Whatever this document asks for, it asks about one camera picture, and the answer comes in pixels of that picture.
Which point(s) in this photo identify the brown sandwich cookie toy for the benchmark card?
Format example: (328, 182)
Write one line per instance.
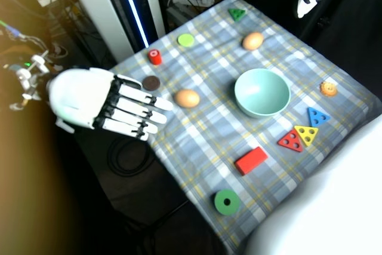
(151, 83)

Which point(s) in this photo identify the teal bowl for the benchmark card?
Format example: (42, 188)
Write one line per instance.
(262, 93)

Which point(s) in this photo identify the tan swirl biscuit toy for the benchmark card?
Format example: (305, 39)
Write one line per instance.
(328, 89)

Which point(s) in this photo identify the yellow triangle peg block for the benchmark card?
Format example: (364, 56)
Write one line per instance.
(311, 135)

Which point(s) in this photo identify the brown egg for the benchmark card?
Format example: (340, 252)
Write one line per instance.
(187, 98)
(252, 41)

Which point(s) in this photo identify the green sandwich cookie toy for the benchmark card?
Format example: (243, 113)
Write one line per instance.
(185, 40)

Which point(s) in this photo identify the white robot column, blue light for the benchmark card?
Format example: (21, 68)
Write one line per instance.
(101, 13)

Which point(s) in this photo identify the red triangle peg block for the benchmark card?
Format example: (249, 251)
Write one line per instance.
(286, 143)

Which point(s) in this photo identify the red cylinder block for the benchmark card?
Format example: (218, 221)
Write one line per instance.
(155, 57)

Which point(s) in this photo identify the green triangle peg block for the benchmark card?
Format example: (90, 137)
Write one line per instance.
(237, 13)

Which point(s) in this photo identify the blue plaid cloth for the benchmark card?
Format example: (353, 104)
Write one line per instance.
(215, 129)

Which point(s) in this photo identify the white blurred panel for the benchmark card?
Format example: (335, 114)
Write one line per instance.
(328, 201)

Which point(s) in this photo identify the blue triangle peg block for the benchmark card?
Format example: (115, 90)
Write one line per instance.
(313, 113)

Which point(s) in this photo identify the red rectangular block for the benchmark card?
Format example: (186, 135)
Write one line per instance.
(251, 161)

